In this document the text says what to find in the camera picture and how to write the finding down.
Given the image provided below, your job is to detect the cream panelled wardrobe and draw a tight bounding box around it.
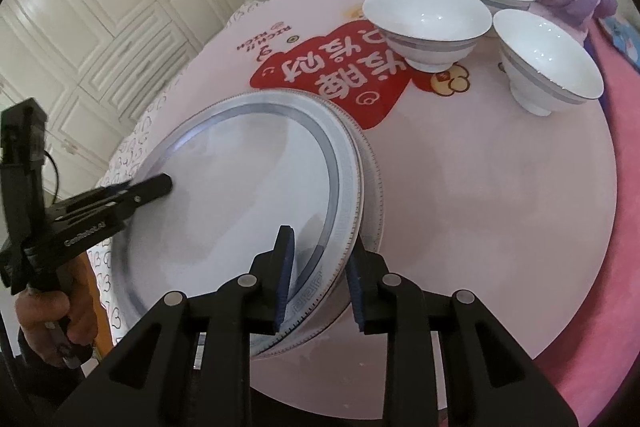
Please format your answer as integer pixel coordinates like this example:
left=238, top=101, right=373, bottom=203
left=0, top=0, right=252, bottom=212

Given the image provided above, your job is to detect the blue floral pillow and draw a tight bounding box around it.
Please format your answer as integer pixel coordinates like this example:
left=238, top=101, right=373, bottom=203
left=599, top=14, right=640, bottom=74

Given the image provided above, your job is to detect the round pink table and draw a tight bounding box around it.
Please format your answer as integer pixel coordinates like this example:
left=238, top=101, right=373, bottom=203
left=132, top=0, right=619, bottom=414

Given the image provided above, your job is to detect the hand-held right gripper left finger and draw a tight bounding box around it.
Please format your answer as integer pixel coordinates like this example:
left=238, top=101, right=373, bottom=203
left=50, top=224, right=301, bottom=427

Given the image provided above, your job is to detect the black cable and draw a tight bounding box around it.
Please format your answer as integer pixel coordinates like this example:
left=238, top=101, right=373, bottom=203
left=42, top=147, right=62, bottom=198

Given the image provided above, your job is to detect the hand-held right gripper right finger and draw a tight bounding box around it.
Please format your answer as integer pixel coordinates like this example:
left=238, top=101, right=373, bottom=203
left=346, top=239, right=561, bottom=427

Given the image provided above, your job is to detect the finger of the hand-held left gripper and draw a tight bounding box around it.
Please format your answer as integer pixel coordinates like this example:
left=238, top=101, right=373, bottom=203
left=115, top=173, right=174, bottom=214

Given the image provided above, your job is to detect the pink bed sheet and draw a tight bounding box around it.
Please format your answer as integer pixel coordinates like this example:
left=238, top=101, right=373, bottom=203
left=542, top=21, right=640, bottom=414

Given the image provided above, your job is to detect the white plate with grey rim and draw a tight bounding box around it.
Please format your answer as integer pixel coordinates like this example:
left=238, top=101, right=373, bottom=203
left=109, top=91, right=364, bottom=360
left=249, top=99, right=386, bottom=361

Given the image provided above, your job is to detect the person's left hand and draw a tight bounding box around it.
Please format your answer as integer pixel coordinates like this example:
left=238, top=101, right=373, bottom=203
left=16, top=253, right=99, bottom=367

